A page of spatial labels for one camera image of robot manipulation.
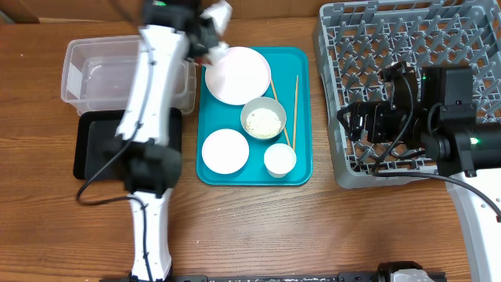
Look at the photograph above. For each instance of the teal serving tray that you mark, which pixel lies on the teal serving tray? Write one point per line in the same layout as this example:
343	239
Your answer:
286	63

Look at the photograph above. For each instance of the black rectangular tray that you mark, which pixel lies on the black rectangular tray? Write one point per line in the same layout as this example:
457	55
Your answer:
96	129

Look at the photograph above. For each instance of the white napkin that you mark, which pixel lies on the white napkin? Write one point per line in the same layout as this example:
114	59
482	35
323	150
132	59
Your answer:
218	16

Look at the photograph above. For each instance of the white paper cup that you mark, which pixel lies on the white paper cup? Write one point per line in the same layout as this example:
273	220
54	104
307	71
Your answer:
279	160

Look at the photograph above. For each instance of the grey dishwasher rack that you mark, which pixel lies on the grey dishwasher rack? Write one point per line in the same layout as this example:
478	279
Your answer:
355	40

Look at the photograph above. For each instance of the red snack wrapper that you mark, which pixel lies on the red snack wrapper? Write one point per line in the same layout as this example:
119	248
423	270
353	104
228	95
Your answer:
200	60

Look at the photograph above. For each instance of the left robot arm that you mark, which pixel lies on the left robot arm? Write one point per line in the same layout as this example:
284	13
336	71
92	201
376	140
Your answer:
171	33

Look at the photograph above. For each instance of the wooden chopstick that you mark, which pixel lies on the wooden chopstick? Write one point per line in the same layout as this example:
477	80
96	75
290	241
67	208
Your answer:
274	92
295	113

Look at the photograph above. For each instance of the small white plate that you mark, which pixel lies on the small white plate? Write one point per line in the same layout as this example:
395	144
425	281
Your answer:
225	151

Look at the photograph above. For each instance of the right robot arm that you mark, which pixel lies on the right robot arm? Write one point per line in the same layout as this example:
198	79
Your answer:
434	115

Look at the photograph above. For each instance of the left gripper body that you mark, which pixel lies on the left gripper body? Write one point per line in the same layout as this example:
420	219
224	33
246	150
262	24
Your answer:
207	37

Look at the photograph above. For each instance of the grey metal bowl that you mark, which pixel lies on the grey metal bowl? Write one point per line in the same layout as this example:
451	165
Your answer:
263	102

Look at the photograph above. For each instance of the left wooden chopstick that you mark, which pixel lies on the left wooden chopstick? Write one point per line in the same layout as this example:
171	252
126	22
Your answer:
274	92

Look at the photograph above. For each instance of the large white plate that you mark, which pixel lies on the large white plate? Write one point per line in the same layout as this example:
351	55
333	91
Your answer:
242	75

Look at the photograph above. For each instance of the rice pile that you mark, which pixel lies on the rice pile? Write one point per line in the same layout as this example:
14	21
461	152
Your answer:
263	123

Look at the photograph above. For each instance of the clear plastic waste bin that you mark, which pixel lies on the clear plastic waste bin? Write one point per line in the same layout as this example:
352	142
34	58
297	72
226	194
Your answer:
98	73

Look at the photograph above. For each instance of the right wooden chopstick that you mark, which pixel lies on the right wooden chopstick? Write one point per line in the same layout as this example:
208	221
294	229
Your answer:
295	113

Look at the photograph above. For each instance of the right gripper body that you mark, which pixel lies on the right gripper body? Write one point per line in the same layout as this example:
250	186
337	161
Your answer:
370	122

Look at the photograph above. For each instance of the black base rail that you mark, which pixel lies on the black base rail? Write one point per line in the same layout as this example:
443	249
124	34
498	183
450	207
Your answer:
340	277

